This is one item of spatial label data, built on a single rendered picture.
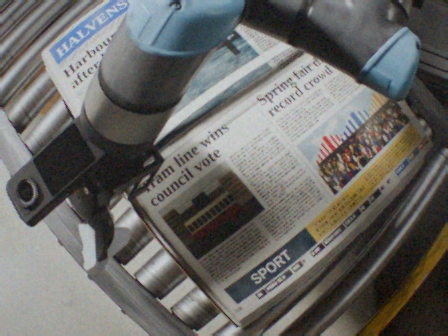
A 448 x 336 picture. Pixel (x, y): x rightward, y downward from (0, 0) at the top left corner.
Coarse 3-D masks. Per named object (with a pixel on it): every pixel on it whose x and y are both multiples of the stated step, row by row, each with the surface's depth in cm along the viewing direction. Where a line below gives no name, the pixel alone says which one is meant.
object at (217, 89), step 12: (276, 48) 71; (288, 48) 71; (252, 60) 71; (264, 60) 71; (240, 72) 70; (216, 84) 70; (228, 84) 70; (204, 96) 70; (216, 96) 70; (192, 108) 69; (168, 120) 69; (180, 120) 69; (168, 132) 69
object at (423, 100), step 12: (420, 84) 97; (408, 96) 96; (420, 96) 96; (432, 96) 97; (420, 108) 96; (432, 108) 96; (432, 120) 95; (444, 120) 96; (432, 132) 96; (444, 132) 95; (444, 144) 95
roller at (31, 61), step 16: (80, 0) 101; (96, 0) 100; (64, 16) 99; (80, 16) 100; (48, 32) 98; (32, 48) 98; (16, 64) 97; (32, 64) 98; (0, 80) 97; (16, 80) 97; (0, 96) 96
